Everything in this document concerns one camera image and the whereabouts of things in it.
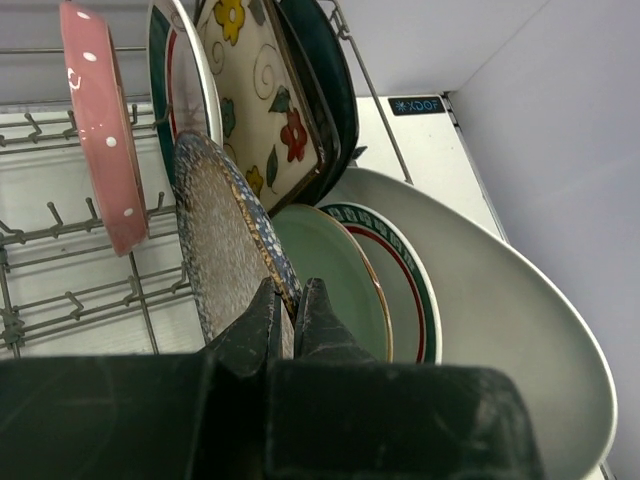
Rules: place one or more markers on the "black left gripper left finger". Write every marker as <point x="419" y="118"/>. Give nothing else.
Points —
<point x="170" y="416"/>

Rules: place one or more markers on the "white plate green red rim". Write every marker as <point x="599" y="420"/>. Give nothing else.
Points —
<point x="414" y="311"/>

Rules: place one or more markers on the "mint green flower plate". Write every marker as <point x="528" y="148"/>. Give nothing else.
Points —
<point x="319" y="246"/>

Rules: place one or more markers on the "dark logo sticker right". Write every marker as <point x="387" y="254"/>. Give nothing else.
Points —
<point x="417" y="105"/>

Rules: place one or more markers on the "white plate steam logo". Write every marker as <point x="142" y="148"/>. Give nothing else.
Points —
<point x="182" y="88"/>

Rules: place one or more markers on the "white oval plate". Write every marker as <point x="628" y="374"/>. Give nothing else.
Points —
<point x="499" y="310"/>

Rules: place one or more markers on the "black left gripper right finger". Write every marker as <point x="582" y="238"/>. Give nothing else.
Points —
<point x="334" y="412"/>

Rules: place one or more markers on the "pink dotted scalloped plate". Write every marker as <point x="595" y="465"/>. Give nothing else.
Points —
<point x="103" y="125"/>

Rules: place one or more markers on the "grey wire dish rack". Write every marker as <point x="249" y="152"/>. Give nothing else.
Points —
<point x="63" y="288"/>

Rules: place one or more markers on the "teal square plate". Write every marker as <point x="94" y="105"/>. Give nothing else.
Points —
<point x="322" y="48"/>

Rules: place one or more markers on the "cream floral square plate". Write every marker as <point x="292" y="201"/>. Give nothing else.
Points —
<point x="269" y="129"/>

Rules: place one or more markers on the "black floral square plate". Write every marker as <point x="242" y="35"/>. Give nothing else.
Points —
<point x="307" y="66"/>

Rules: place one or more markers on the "speckled brown round plate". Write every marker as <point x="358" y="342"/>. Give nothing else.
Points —
<point x="228" y="241"/>

